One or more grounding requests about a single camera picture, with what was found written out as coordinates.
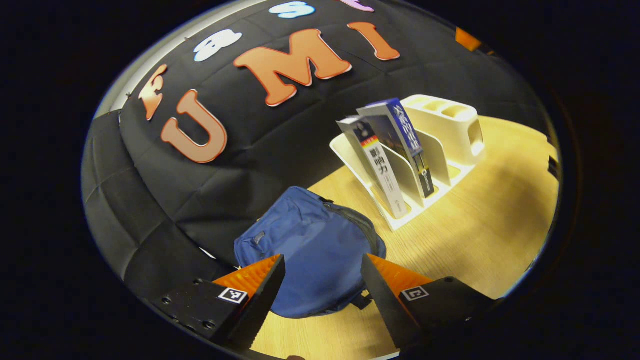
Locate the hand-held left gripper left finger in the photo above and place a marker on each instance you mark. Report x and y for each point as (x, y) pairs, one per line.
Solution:
(260, 305)

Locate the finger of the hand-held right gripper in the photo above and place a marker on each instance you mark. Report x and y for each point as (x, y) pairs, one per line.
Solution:
(467, 40)

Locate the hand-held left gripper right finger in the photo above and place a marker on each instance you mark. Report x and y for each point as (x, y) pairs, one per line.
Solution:
(385, 305)

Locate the blue schoolbag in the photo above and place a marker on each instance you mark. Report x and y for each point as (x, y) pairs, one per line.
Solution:
(315, 250)

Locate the white plastic bookshelf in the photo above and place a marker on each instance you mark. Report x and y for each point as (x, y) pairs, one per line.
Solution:
(450, 130)

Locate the blue spine book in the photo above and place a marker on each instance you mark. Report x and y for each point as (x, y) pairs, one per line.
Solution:
(405, 135)

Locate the white spine book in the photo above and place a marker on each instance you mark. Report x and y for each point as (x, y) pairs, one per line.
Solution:
(380, 170)

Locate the black backdrop cloth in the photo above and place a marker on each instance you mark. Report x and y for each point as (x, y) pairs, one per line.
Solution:
(280, 150)

